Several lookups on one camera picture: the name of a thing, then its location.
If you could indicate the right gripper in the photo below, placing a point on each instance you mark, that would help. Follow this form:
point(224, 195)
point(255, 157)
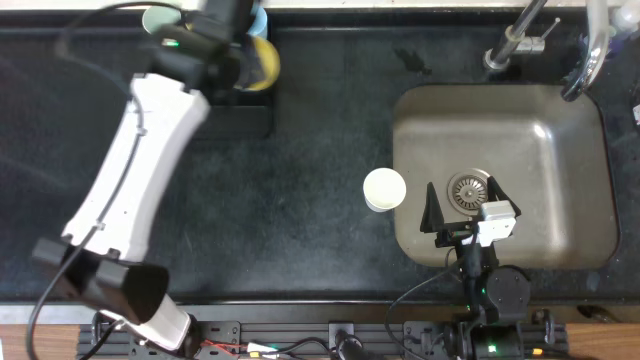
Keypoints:
point(455, 234)

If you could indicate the white cup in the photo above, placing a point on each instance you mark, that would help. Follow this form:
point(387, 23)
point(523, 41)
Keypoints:
point(384, 187)

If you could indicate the yellow cup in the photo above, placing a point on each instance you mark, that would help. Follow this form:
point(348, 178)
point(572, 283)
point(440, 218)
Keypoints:
point(265, 65)

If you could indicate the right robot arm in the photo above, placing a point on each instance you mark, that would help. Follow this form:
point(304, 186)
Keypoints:
point(507, 292)

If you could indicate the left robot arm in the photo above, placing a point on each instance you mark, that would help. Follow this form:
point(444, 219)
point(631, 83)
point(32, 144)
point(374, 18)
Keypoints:
point(150, 140)

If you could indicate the steel sink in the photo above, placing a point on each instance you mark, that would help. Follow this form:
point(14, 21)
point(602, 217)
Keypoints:
point(525, 150)

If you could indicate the steel tap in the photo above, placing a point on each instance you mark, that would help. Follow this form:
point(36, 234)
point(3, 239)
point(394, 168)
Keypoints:
point(500, 50)

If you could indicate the blue soap bottle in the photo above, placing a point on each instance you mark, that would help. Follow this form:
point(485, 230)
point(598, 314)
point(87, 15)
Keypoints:
point(625, 20)

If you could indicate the blue cup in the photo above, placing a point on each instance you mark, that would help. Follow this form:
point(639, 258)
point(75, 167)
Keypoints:
point(259, 22)

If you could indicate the green cup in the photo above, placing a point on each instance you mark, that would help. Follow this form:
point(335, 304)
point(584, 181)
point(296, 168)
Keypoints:
point(157, 19)

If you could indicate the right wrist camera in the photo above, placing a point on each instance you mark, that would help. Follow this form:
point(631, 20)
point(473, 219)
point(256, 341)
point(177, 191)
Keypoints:
point(496, 222)

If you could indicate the mounting rail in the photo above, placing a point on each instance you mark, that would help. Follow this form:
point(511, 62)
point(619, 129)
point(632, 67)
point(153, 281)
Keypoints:
point(290, 334)

